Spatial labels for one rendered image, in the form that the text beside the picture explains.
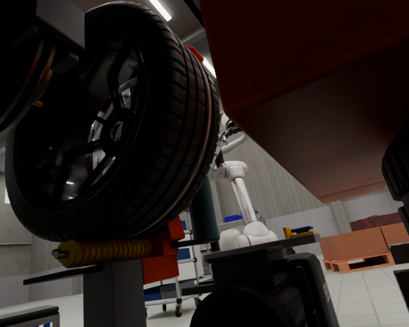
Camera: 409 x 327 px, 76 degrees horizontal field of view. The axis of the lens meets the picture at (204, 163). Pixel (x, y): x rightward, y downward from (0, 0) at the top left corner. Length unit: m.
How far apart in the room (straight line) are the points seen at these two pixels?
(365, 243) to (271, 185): 5.49
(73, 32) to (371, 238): 3.73
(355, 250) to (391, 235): 0.47
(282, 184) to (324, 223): 1.66
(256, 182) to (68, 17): 8.76
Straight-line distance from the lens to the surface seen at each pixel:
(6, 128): 0.56
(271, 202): 8.91
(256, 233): 1.79
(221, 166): 1.01
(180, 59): 0.62
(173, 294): 2.75
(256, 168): 9.23
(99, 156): 1.13
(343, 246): 3.80
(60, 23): 0.54
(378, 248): 3.91
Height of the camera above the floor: 0.43
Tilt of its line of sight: 20 degrees up
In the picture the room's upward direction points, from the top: 10 degrees counter-clockwise
